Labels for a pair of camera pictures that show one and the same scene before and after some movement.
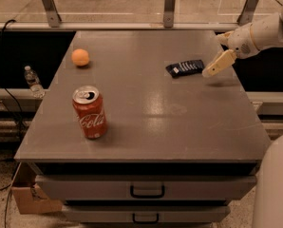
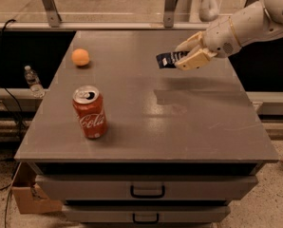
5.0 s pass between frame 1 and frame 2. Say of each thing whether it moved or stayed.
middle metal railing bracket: stayed
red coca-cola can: stayed
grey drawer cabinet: stayed
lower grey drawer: stayed
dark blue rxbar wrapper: moved
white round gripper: moved
